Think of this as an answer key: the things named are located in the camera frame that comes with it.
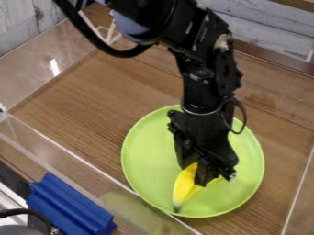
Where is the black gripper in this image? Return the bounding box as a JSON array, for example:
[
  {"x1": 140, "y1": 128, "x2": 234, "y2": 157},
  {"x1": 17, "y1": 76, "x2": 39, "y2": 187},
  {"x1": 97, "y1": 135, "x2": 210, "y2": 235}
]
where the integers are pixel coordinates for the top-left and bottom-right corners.
[{"x1": 167, "y1": 105, "x2": 239, "y2": 187}]

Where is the yellow toy banana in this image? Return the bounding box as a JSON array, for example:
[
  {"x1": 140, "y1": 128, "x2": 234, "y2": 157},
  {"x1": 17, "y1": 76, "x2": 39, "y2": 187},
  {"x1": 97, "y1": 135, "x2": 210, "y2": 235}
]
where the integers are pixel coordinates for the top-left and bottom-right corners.
[{"x1": 172, "y1": 163, "x2": 203, "y2": 213}]

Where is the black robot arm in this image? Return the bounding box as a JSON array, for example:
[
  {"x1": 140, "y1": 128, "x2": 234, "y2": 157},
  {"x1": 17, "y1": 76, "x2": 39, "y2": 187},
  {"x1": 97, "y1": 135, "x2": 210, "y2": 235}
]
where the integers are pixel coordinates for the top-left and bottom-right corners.
[{"x1": 99, "y1": 0, "x2": 243, "y2": 186}]

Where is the green round plate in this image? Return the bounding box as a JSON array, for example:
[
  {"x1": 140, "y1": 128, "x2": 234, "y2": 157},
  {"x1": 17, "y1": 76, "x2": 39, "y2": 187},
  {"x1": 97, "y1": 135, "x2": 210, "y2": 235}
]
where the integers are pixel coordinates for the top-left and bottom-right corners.
[{"x1": 121, "y1": 105, "x2": 264, "y2": 218}]

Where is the blue plastic clamp block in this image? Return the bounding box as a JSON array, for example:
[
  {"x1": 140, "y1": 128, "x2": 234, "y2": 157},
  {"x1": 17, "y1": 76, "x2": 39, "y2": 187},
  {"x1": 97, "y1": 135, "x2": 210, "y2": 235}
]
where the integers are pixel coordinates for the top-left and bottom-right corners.
[{"x1": 27, "y1": 173, "x2": 116, "y2": 235}]

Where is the clear acrylic enclosure wall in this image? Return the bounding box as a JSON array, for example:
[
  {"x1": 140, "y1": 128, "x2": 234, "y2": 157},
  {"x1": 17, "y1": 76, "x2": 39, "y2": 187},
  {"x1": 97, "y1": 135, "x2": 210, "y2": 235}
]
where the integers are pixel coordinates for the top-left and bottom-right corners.
[{"x1": 0, "y1": 112, "x2": 202, "y2": 235}]

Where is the clear acrylic corner bracket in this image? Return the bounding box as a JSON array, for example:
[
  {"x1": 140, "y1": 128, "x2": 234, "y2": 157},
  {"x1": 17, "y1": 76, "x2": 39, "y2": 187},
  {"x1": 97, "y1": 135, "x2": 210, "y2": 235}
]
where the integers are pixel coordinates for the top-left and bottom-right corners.
[{"x1": 79, "y1": 11, "x2": 121, "y2": 45}]

